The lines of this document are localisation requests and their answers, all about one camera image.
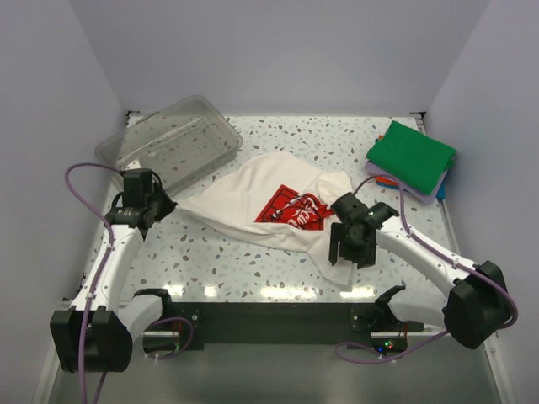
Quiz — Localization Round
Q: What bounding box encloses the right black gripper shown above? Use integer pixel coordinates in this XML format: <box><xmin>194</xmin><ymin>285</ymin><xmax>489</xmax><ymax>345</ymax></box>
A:
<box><xmin>328</xmin><ymin>222</ymin><xmax>376</xmax><ymax>270</ymax></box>

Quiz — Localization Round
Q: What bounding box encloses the white t shirt red print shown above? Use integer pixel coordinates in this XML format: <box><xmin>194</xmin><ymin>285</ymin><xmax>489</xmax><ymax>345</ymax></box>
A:
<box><xmin>178</xmin><ymin>152</ymin><xmax>353</xmax><ymax>288</ymax></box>

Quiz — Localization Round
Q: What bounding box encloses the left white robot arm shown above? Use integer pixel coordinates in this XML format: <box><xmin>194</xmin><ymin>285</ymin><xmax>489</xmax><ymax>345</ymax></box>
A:
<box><xmin>50</xmin><ymin>168</ymin><xmax>176</xmax><ymax>373</ymax></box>

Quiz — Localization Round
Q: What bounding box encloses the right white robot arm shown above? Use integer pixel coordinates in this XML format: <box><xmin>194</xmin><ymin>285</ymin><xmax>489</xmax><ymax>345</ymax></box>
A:
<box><xmin>328</xmin><ymin>193</ymin><xmax>517</xmax><ymax>349</ymax></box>

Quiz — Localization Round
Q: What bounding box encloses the clear plastic bin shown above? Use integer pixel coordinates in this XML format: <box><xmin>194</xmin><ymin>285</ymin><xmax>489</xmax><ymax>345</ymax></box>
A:
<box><xmin>95</xmin><ymin>96</ymin><xmax>243</xmax><ymax>196</ymax></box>

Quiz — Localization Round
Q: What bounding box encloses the orange folded t shirt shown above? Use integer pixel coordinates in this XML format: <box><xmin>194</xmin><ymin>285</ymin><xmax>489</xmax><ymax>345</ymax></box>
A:
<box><xmin>373</xmin><ymin>134</ymin><xmax>399</xmax><ymax>189</ymax></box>

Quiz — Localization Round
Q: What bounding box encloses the blue folded t shirt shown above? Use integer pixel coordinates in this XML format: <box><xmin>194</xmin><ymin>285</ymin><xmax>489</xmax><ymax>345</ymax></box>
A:
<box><xmin>436</xmin><ymin>173</ymin><xmax>446</xmax><ymax>199</ymax></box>

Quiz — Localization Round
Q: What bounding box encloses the green folded t shirt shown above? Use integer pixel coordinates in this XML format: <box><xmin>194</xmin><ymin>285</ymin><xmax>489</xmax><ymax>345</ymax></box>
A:
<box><xmin>366</xmin><ymin>120</ymin><xmax>457</xmax><ymax>194</ymax></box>

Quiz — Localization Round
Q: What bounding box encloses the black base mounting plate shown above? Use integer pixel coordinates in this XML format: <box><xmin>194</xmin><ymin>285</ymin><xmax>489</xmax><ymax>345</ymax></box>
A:
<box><xmin>141</xmin><ymin>300</ymin><xmax>425</xmax><ymax>361</ymax></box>

